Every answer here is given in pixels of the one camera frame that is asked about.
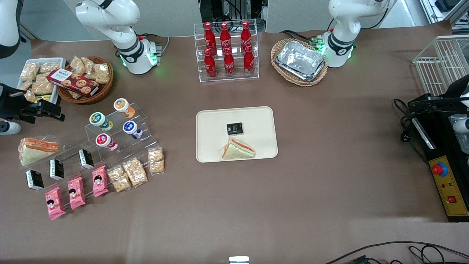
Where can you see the orange gum bottle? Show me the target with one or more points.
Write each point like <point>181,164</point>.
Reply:
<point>122,105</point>

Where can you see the wrapped triangle sandwich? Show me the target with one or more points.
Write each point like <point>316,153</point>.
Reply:
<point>36,150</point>
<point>238,151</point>

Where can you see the green gum bottle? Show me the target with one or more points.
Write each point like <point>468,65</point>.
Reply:
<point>99,120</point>

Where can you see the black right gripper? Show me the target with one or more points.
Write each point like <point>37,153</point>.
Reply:
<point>10,103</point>

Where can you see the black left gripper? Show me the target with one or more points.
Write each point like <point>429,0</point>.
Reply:
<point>453,90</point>

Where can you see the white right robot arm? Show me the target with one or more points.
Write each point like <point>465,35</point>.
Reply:
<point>110,18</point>

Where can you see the stacked aluminium foil trays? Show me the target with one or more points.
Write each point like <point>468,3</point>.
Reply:
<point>300,60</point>

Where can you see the black equipment rack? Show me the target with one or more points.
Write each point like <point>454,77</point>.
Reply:
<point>231,9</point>

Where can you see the yellow snack bag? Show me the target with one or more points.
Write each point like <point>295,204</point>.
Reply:
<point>44,98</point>

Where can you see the brown wicker basket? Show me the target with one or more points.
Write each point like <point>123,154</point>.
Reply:
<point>104,90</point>

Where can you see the red cookie box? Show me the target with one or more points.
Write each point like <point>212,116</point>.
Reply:
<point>73,82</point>

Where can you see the clear pack of rice crackers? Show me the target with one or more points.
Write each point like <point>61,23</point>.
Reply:
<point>135,172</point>
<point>118,179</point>
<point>156,160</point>

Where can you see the clear acrylic bottle rack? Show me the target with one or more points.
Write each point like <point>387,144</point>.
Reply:
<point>236,79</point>

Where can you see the red cola bottle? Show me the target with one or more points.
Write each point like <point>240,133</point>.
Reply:
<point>248,62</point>
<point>210,66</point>
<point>225,36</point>
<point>210,36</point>
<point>246,35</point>
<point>229,64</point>

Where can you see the pink snack pack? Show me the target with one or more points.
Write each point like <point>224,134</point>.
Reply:
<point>55,203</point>
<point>100,181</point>
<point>76,193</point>

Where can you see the grey metal shelving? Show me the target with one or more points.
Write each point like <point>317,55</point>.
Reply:
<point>447,9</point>

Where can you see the red gum bottle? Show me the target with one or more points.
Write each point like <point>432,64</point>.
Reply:
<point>104,140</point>

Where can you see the small white block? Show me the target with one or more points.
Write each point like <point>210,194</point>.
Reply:
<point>239,260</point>

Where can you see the black control box yellow panel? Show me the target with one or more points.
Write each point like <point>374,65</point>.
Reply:
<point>450,183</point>

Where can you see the clear acrylic tiered display stand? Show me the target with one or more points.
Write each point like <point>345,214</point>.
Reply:
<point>121,146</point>

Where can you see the white rectangular bin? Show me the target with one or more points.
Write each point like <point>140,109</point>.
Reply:
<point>55,60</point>

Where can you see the small black box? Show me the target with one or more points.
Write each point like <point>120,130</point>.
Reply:
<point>34,179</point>
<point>86,158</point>
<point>56,169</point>
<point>235,128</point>

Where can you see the clear bag of beige snack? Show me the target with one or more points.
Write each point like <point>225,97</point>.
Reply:
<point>43,87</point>
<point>29,71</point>
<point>77,65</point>
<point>30,96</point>
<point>25,85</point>
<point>49,67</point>
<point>74,95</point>
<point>89,63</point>
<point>100,73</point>

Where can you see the beige plastic tray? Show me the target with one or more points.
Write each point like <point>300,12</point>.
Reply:
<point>253,121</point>

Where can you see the light wicker basket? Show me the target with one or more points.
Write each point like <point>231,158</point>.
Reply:
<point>293,81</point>

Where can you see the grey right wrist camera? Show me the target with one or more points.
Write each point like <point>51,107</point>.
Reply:
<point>9,128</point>

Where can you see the red emergency stop button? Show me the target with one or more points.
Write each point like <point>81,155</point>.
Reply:
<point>439,169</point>

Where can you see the blue gum bottle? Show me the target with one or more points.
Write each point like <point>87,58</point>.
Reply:
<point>130,128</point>

